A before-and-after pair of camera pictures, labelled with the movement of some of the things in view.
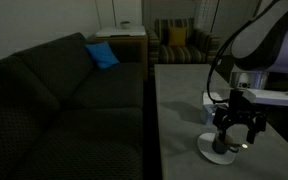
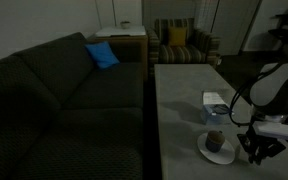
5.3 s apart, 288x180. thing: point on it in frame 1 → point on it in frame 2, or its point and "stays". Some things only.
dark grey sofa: (52, 113) stays
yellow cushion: (177, 36) stays
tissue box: (210, 107) stays
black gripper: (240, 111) → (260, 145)
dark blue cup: (224, 147) → (214, 141)
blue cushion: (103, 54) stays
